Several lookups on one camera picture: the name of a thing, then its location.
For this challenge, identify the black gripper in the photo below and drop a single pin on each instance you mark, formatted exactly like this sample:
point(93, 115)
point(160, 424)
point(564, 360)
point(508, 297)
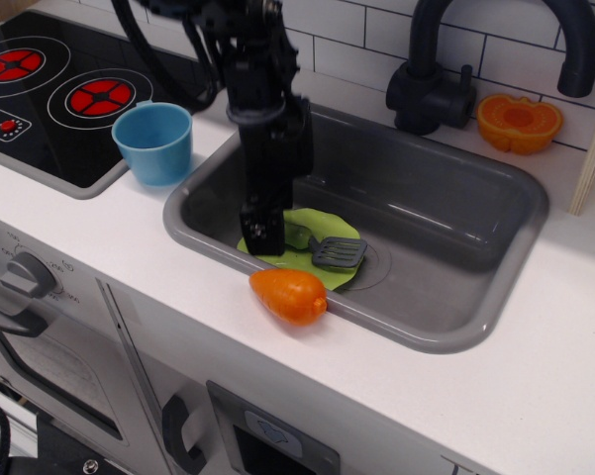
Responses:
point(278, 147)

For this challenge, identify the green handled grey spatula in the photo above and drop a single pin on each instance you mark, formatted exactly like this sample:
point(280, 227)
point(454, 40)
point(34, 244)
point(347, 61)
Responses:
point(328, 252)

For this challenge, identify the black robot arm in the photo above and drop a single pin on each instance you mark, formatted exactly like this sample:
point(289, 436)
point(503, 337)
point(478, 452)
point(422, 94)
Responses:
point(243, 47)

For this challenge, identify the green toy plate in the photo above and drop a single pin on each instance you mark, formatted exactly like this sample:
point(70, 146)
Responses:
point(322, 224)

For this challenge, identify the grey sink basin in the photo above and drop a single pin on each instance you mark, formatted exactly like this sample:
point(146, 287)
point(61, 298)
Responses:
point(447, 230)

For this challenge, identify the orange toy carrot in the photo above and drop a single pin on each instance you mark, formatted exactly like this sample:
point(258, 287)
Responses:
point(296, 297)

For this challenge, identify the blue plastic cup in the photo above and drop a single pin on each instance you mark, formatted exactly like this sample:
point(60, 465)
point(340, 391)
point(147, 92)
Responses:
point(155, 140)

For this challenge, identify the dark grey toy faucet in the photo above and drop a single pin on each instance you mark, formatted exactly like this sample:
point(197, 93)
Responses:
point(423, 99)

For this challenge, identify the grey dishwasher panel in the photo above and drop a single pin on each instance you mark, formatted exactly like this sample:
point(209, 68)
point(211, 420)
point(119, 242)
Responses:
point(257, 442)

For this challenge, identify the grey oven knob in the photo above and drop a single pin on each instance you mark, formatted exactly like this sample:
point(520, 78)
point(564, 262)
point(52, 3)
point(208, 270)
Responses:
point(28, 276)

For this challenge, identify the black toy stovetop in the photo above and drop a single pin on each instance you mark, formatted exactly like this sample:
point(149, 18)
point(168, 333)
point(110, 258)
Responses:
point(62, 86)

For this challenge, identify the toy oven door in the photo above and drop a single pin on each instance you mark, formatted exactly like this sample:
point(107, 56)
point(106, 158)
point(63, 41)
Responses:
point(49, 350)

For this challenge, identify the orange toy pumpkin half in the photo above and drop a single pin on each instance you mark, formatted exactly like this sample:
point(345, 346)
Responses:
point(517, 125)

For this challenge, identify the wooden side panel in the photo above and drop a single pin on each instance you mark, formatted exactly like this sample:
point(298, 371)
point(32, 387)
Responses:
point(584, 182)

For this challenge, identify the black cabinet door handle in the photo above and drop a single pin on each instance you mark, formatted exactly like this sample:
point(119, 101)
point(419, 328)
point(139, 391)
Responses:
point(174, 415)

